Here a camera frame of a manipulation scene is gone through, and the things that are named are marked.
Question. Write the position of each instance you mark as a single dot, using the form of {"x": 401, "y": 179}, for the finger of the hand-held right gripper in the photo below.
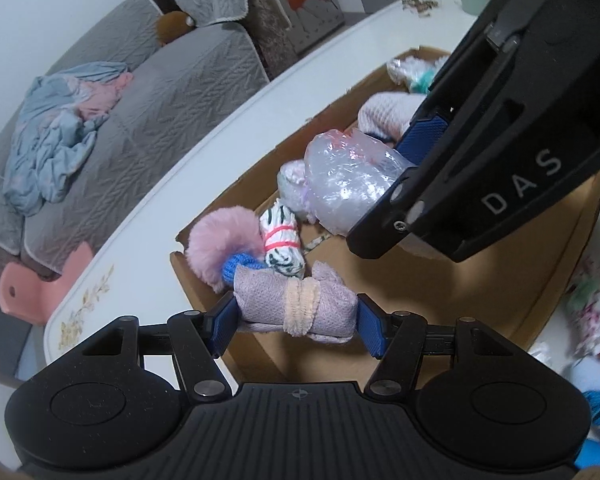
{"x": 422, "y": 137}
{"x": 385, "y": 220}

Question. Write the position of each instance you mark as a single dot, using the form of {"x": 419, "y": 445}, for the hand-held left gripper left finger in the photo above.
{"x": 222, "y": 325}

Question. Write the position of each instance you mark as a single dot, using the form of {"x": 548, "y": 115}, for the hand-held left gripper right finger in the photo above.
{"x": 372, "y": 327}

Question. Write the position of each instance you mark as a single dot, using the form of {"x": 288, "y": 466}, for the lilac cloth roll peach band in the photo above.
{"x": 265, "y": 300}

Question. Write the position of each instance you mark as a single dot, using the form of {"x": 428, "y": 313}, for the clear plastic bundle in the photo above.
{"x": 345, "y": 175}

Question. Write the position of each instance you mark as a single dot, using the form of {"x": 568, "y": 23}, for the shallow cardboard box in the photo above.
{"x": 505, "y": 300}

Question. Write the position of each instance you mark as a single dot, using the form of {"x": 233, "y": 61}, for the pink knit roll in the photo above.
{"x": 385, "y": 110}

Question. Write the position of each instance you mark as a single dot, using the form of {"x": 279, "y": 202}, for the white teal wrapped bundle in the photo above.
{"x": 410, "y": 72}

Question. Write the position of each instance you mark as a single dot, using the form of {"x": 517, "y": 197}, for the pink fluffy bundle blue knit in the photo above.
{"x": 215, "y": 245}

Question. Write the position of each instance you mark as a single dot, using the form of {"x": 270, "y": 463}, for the white lilac sock roll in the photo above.
{"x": 292, "y": 180}

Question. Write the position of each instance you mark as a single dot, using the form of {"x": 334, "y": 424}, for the white green striped sock roll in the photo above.
{"x": 280, "y": 240}

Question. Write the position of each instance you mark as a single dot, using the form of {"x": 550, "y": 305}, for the scattered seed shells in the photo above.
{"x": 420, "y": 5}

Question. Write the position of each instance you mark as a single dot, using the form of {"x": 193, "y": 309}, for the brown plush armchair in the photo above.
{"x": 265, "y": 20}

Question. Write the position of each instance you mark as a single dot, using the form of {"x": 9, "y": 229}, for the pink plastic chair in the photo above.
{"x": 25, "y": 290}

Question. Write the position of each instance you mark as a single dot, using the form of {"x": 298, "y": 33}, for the grey quilted sofa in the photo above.
{"x": 180, "y": 110}

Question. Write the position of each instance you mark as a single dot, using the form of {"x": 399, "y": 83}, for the pile of rolled socks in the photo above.
{"x": 595, "y": 310}

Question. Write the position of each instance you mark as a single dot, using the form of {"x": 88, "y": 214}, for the light blue crumpled blanket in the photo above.
{"x": 55, "y": 135}

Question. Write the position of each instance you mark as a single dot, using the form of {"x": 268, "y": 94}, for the brown plush toy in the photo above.
{"x": 172, "y": 25}

